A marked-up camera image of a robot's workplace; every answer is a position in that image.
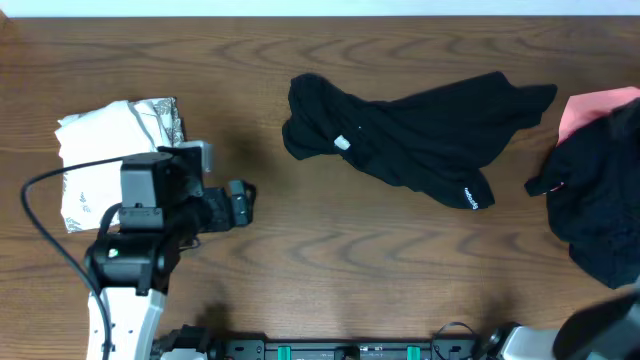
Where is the black t-shirt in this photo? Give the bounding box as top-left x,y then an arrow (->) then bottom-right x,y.
282,72 -> 558,210

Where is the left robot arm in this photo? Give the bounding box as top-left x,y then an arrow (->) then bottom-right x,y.
85,146 -> 257,359

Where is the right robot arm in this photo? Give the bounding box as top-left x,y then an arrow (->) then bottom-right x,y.
474,290 -> 639,360

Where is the white patterned folded cloth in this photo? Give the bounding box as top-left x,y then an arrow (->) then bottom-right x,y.
55,97 -> 184,233

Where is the black clothes pile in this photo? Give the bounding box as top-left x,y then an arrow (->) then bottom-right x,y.
525,99 -> 639,289

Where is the pink garment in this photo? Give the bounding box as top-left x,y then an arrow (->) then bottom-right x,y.
549,86 -> 640,193

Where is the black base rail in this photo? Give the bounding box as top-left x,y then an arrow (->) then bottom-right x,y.
150,325 -> 487,360

